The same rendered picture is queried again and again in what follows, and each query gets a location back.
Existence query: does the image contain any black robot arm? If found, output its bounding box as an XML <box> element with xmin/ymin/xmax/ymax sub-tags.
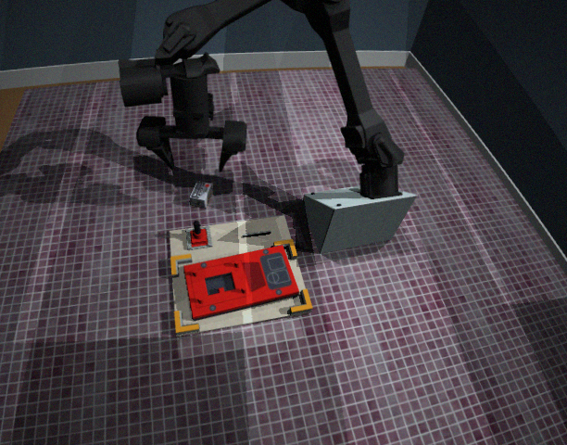
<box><xmin>118</xmin><ymin>0</ymin><xmax>404</xmax><ymax>199</ymax></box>

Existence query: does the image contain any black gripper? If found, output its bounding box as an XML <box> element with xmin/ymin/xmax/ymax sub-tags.
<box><xmin>136</xmin><ymin>100</ymin><xmax>246</xmax><ymax>172</ymax></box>

